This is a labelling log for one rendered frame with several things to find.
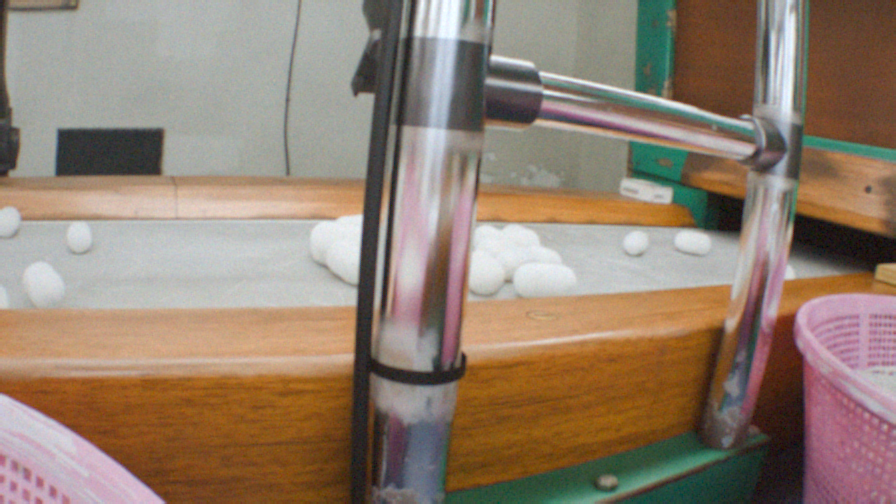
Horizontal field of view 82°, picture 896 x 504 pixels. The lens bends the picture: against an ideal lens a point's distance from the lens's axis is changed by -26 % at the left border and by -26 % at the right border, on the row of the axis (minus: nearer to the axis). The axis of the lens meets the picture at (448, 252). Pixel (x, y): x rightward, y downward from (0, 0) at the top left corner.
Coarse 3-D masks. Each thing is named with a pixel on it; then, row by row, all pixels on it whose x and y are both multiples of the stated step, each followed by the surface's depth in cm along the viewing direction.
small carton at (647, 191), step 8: (624, 184) 79; (632, 184) 77; (640, 184) 76; (648, 184) 75; (656, 184) 77; (624, 192) 79; (632, 192) 78; (640, 192) 76; (648, 192) 75; (656, 192) 75; (664, 192) 75; (648, 200) 75; (656, 200) 75; (664, 200) 75
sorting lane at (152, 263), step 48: (0, 240) 36; (48, 240) 37; (96, 240) 39; (144, 240) 41; (192, 240) 42; (240, 240) 44; (288, 240) 46; (576, 240) 57; (672, 240) 64; (720, 240) 69; (96, 288) 29; (144, 288) 30; (192, 288) 32; (240, 288) 33; (288, 288) 34; (336, 288) 35; (576, 288) 40; (624, 288) 41
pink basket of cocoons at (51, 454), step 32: (0, 416) 11; (32, 416) 11; (0, 448) 11; (32, 448) 10; (64, 448) 10; (96, 448) 10; (0, 480) 11; (32, 480) 10; (64, 480) 10; (96, 480) 10; (128, 480) 9
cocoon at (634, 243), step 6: (630, 234) 53; (636, 234) 53; (642, 234) 53; (624, 240) 53; (630, 240) 52; (636, 240) 52; (642, 240) 52; (624, 246) 53; (630, 246) 52; (636, 246) 52; (642, 246) 52; (630, 252) 53; (636, 252) 52
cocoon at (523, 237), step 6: (504, 228) 48; (510, 228) 48; (516, 228) 47; (522, 228) 47; (510, 234) 47; (516, 234) 46; (522, 234) 46; (528, 234) 46; (534, 234) 46; (516, 240) 46; (522, 240) 46; (528, 240) 46; (534, 240) 46; (522, 246) 46
